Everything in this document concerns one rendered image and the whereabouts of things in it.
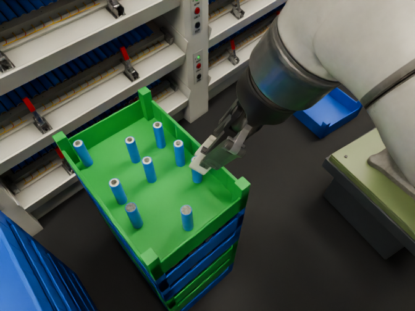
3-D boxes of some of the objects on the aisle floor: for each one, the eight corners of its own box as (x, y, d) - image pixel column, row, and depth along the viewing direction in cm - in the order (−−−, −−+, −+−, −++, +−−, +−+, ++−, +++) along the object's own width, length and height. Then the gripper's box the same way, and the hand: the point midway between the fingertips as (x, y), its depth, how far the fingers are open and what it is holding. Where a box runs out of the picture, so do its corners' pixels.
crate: (357, 116, 124) (365, 101, 118) (320, 139, 117) (326, 124, 111) (302, 73, 138) (307, 58, 132) (267, 92, 132) (270, 76, 125)
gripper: (296, 146, 32) (204, 210, 51) (317, 57, 40) (230, 142, 59) (233, 107, 31) (162, 188, 50) (267, 24, 38) (195, 122, 58)
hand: (207, 155), depth 52 cm, fingers closed, pressing on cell
